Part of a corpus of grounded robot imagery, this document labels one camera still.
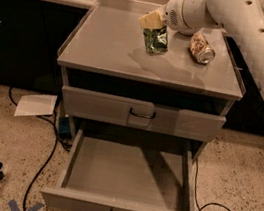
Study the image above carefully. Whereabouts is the open grey middle drawer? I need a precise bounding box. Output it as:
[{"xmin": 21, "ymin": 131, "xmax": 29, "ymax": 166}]
[{"xmin": 42, "ymin": 130, "xmax": 195, "ymax": 211}]

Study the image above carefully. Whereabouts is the grey metal drawer cabinet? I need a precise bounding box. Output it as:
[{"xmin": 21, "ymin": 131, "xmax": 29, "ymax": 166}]
[{"xmin": 30, "ymin": 0, "xmax": 258, "ymax": 211}]

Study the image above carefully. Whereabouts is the green soda can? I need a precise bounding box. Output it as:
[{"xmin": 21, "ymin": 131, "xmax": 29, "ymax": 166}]
[{"xmin": 143, "ymin": 26, "xmax": 168, "ymax": 55}]

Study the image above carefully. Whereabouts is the black cable left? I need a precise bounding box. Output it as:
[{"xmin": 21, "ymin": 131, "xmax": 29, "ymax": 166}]
[{"xmin": 0, "ymin": 86, "xmax": 81, "ymax": 211}]

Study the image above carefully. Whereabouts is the white paper sheet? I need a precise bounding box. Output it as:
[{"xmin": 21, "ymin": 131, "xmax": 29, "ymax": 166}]
[{"xmin": 15, "ymin": 94, "xmax": 57, "ymax": 117}]

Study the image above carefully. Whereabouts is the dark counter cabinet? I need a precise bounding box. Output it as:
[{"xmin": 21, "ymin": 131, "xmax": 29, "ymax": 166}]
[{"xmin": 0, "ymin": 0, "xmax": 87, "ymax": 94}]

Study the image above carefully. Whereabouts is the closed grey top drawer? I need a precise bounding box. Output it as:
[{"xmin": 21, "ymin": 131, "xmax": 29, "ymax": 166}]
[{"xmin": 62, "ymin": 86, "xmax": 226, "ymax": 142}]

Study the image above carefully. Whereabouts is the blue tape cross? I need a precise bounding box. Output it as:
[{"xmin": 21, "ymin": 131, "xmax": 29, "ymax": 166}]
[{"xmin": 6, "ymin": 197, "xmax": 46, "ymax": 211}]

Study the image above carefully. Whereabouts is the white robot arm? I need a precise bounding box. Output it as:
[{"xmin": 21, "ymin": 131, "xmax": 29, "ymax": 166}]
[{"xmin": 139, "ymin": 0, "xmax": 264, "ymax": 100}]

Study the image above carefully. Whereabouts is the blue power box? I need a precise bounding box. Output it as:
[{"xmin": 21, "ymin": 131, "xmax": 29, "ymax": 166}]
[{"xmin": 58, "ymin": 117, "xmax": 71, "ymax": 139}]

